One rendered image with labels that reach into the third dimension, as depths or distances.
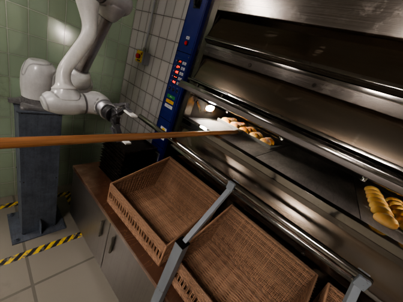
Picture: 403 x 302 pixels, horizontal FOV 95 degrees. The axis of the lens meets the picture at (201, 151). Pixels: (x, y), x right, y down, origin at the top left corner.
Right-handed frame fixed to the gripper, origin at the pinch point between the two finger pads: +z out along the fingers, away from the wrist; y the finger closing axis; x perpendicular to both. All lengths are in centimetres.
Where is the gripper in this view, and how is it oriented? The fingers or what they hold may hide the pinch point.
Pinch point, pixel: (130, 129)
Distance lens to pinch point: 90.3
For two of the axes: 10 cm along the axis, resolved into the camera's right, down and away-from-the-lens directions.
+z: 7.1, 5.0, -5.0
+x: -6.1, 1.0, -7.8
